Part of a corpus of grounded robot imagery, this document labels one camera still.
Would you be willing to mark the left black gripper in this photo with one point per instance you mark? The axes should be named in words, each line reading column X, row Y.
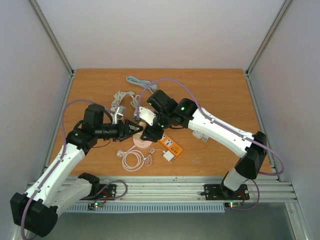
column 122, row 136

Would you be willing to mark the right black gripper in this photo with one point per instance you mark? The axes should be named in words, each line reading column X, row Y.
column 155, row 131

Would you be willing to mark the orange power strip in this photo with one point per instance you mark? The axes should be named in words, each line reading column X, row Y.
column 171, row 145

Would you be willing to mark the white USB charger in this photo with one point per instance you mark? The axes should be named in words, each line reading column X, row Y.
column 168, row 156

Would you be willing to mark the small white grey adapter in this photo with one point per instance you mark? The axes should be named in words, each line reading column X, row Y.
column 205, row 138

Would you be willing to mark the beige cube socket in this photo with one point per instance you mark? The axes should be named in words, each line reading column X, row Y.
column 142, row 124

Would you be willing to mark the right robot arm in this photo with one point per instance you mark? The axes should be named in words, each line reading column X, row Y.
column 165, row 113

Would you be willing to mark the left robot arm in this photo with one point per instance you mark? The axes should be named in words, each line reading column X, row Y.
column 39, row 207

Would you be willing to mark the white square plug adapter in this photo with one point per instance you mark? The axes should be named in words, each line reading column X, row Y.
column 197, row 134

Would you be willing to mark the pink round power socket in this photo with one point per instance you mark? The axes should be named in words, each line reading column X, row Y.
column 141, row 144

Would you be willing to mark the aluminium rail frame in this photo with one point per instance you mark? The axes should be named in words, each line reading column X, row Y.
column 186, row 189

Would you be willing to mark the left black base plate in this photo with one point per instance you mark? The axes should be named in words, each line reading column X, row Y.
column 107, row 193

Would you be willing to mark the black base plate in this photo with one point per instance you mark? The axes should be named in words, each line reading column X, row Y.
column 107, row 193
column 215, row 192

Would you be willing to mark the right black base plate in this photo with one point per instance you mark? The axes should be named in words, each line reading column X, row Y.
column 215, row 192

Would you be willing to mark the blue slotted cable duct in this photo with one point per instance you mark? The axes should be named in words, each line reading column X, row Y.
column 137, row 208

